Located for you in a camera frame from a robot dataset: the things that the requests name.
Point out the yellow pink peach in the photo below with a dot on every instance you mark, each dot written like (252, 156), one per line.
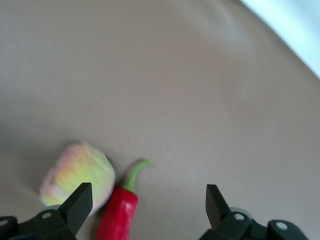
(80, 170)

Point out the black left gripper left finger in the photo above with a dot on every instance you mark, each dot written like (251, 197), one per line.
(72, 215)

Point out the brown table mat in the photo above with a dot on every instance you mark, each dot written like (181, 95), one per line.
(150, 87)

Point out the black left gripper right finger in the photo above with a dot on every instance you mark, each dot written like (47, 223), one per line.
(225, 225)

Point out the red chili pepper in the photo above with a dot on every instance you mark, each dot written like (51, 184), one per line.
(120, 212)

